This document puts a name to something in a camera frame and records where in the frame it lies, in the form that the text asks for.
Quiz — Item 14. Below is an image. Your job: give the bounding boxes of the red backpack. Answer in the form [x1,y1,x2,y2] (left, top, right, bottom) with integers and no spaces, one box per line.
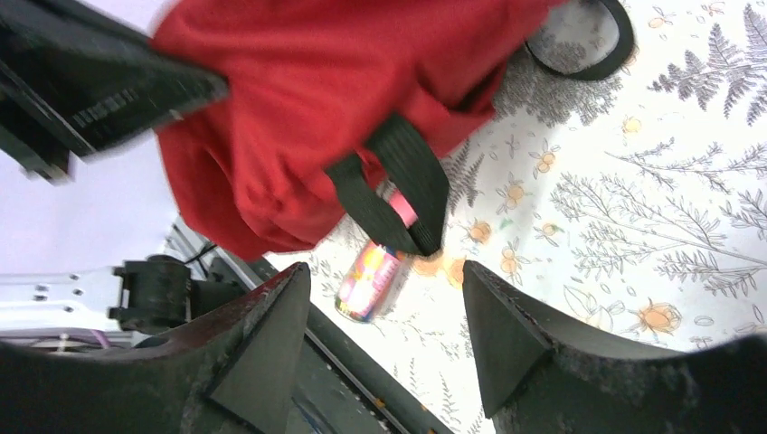
[151,1,634,259]

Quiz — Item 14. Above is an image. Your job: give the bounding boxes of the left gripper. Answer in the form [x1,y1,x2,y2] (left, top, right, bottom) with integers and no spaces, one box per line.
[1,1,228,183]

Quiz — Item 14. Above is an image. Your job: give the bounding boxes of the pink lid crayon jar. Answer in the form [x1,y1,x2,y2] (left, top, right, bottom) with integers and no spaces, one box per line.
[334,188,420,325]

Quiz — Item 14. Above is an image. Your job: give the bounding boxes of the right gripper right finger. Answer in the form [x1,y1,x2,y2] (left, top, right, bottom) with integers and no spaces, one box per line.
[463,261,766,434]

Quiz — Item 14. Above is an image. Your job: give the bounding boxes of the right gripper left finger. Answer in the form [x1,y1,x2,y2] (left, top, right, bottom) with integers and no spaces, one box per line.
[1,262,310,433]

